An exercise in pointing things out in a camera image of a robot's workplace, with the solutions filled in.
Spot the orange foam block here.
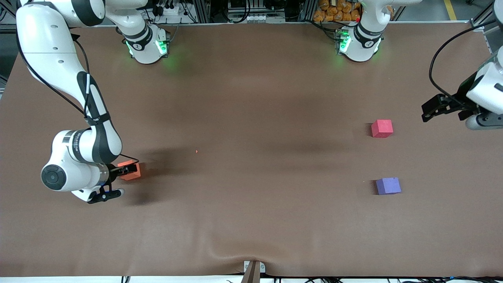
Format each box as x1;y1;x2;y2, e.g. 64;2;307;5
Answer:
117;160;141;181

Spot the red foam block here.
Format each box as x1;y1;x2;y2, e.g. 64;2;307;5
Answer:
371;119;394;138

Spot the purple foam block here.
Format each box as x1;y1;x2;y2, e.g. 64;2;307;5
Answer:
376;177;402;196

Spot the small green-lit circuit board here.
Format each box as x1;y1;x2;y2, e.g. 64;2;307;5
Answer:
334;28;351;55

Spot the brown table cover mat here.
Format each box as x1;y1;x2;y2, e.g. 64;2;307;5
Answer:
0;23;503;278

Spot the bag of orange items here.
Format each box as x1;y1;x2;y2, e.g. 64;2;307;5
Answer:
313;0;361;23

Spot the metal table edge clamp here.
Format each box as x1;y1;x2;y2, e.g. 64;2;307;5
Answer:
240;260;266;283

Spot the white power strip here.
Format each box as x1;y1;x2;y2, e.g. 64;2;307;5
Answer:
157;2;180;17

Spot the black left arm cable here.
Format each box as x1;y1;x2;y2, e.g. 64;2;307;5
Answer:
428;19;499;108

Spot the aluminium frame rail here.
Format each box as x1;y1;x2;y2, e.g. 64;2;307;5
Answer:
67;20;486;32

